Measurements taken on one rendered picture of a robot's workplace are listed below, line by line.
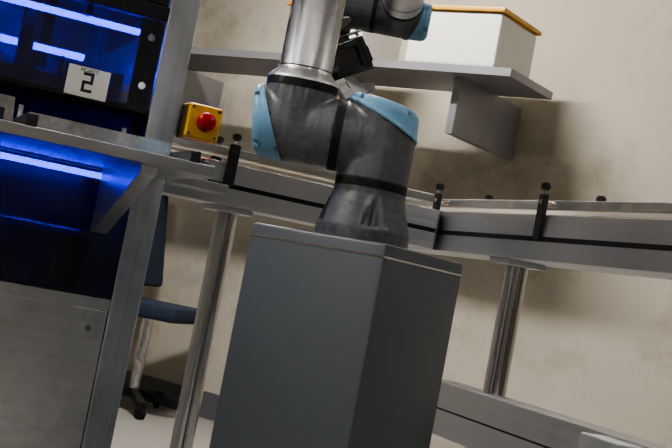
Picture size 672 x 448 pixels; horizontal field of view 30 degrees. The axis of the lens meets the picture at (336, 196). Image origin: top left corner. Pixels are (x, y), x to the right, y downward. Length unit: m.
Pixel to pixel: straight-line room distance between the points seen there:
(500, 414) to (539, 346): 2.46
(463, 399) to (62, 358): 0.86
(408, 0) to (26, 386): 1.06
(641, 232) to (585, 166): 2.82
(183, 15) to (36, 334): 0.71
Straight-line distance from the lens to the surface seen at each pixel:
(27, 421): 2.56
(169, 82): 2.59
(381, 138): 1.94
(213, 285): 2.76
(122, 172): 2.36
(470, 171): 5.28
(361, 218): 1.91
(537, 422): 2.49
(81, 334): 2.56
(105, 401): 2.58
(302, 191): 2.78
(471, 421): 2.71
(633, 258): 2.27
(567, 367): 5.01
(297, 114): 1.94
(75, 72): 2.55
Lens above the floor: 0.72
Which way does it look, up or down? 4 degrees up
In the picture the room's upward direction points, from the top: 11 degrees clockwise
